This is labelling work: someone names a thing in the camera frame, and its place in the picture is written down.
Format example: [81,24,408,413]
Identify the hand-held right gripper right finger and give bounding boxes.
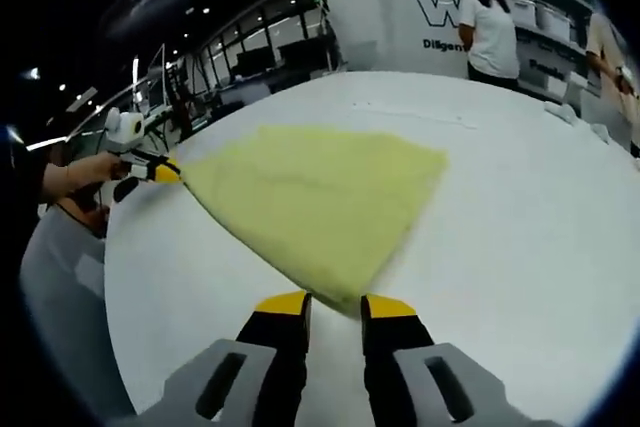
[360,294,512,427]

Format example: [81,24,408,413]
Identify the metal storage shelf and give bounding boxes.
[499,0,601,98]

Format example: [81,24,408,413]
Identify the row of white storage bins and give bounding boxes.
[504,0,576,31]

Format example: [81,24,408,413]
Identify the black hanging banner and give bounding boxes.
[99,0,194,41]

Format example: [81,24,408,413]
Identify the black monitor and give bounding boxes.
[234,46,277,74]
[276,38,335,69]

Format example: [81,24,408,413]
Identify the white cabinet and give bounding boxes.
[214,84,274,121]

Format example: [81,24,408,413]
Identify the person's left hand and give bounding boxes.
[74,152,125,194]

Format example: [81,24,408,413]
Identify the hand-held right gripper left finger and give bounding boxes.
[158,290,312,427]

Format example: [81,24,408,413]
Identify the grey mesh chair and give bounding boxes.
[19,206,136,418]

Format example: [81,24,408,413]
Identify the yellow garment black blue sleeves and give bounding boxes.
[179,124,450,318]

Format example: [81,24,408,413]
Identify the black tripod stand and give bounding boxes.
[167,59,197,142]

